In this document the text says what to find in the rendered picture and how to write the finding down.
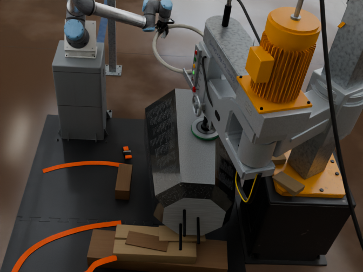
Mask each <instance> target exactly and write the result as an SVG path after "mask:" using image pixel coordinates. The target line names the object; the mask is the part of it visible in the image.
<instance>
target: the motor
mask: <svg viewBox="0 0 363 272"><path fill-rule="evenodd" d="M295 9H296V8H294V7H280V8H277V9H274V10H272V11H271V12H270V13H269V14H268V16H267V21H266V25H265V30H264V32H263V34H262V37H261V41H260V45H259V46H254V43H253V46H251V47H250V50H249V53H248V58H247V62H246V66H245V69H246V71H247V72H248V74H249V75H245V76H237V81H238V82H239V84H240V85H241V87H242V88H243V90H244V91H245V93H246V95H247V96H248V98H249V99H250V101H251V103H252V104H253V106H254V107H255V109H256V110H257V112H258V113H259V114H264V113H272V112H280V111H288V110H296V109H300V108H308V107H312V103H311V102H310V101H309V100H308V98H307V97H306V96H305V95H304V93H303V92H302V90H301V87H302V85H303V82H304V79H305V76H306V73H307V70H308V68H309V65H310V62H311V59H312V57H313V54H314V51H315V48H316V42H317V40H318V37H319V33H320V31H321V22H320V21H319V20H318V18H317V17H316V16H315V15H314V14H312V13H310V12H308V11H306V10H303V9H301V11H300V14H299V15H300V16H301V20H300V21H294V20H292V19H291V18H290V17H291V14H294V12H295Z"/></svg>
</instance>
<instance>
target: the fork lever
mask: <svg viewBox="0 0 363 272"><path fill-rule="evenodd" d="M183 76H184V77H185V79H186V81H187V83H188V85H189V87H190V89H191V91H192V88H193V84H192V82H191V74H187V72H186V70H185V68H183ZM203 113H204V114H205V117H206V119H207V120H208V119H209V115H208V114H207V111H206V110H204V111H203ZM206 127H207V128H209V124H208V123H206ZM212 129H213V131H215V127H214V125H213V124H212Z"/></svg>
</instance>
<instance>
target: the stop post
mask: <svg viewBox="0 0 363 272"><path fill-rule="evenodd" d="M107 5H108V6H111V7H114V8H116V0H107ZM107 23H108V44H109V65H105V74H106V75H107V76H121V72H122V65H117V56H116V21H113V20H110V19H107Z"/></svg>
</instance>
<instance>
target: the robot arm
mask: <svg viewBox="0 0 363 272"><path fill-rule="evenodd" d="M172 6H173V4H172V2H171V1H170V0H161V1H157V0H144V1H143V8H142V12H144V15H143V16H141V15H138V14H135V13H131V12H128V11H124V10H121V9H117V8H114V7H111V6H108V5H104V4H101V3H97V2H95V0H67V6H66V23H65V25H64V33H65V35H66V40H67V42H68V44H69V45H70V46H72V47H74V48H76V49H80V48H83V47H85V46H86V45H87V44H88V42H89V39H90V36H89V33H88V31H87V29H86V28H85V17H86V15H87V16H91V15H95V16H99V17H103V18H107V19H110V20H113V21H117V22H121V23H125V24H128V25H133V26H136V27H139V28H142V29H143V31H144V32H153V31H154V30H155V28H156V29H157V30H156V31H155V32H159V33H160V34H161V33H163V35H162V36H161V38H166V36H167V34H168V32H169V28H168V24H174V23H175V21H174V20H173V19H172V18H170V16H171V11H172ZM156 13H159V16H158V18H159V19H158V21H157V23H156V24H155V21H156ZM156 26H157V27H156Z"/></svg>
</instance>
